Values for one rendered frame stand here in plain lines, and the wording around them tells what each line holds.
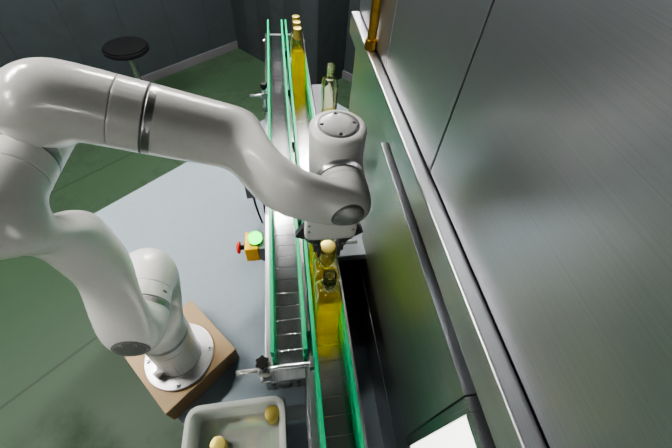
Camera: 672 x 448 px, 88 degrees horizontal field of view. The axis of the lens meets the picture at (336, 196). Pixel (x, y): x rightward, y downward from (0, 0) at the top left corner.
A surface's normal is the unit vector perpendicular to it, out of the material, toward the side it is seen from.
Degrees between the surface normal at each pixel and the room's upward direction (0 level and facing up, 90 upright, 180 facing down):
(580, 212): 90
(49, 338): 0
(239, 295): 0
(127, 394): 0
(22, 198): 74
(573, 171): 90
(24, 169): 58
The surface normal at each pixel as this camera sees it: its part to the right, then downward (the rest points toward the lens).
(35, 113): 0.15, 0.55
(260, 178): -0.51, 0.40
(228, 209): 0.06, -0.66
